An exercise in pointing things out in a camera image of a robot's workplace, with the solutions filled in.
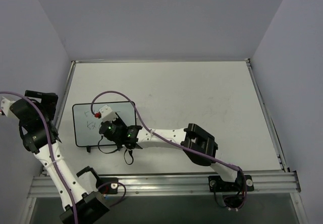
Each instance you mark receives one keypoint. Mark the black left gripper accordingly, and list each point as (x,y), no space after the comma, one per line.
(47,99)

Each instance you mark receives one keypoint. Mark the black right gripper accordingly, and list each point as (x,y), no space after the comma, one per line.
(118,145)

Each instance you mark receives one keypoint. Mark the small black-framed whiteboard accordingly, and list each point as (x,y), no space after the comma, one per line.
(86,126)

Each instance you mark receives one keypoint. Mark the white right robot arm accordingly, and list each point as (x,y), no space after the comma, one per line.
(199,145)

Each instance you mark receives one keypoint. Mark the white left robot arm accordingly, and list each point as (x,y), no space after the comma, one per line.
(41,138)

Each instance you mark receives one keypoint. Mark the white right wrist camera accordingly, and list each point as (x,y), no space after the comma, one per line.
(106,112)

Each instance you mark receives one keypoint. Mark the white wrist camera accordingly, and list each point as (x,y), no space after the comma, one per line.
(5,107)
(106,112)

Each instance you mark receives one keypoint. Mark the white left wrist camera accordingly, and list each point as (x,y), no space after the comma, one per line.
(5,107)

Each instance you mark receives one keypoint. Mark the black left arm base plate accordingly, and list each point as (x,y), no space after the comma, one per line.
(108,185)

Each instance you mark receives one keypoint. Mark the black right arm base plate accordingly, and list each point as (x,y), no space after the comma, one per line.
(216,184)

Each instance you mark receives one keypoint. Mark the aluminium table frame rail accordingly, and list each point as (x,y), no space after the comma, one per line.
(265,163)

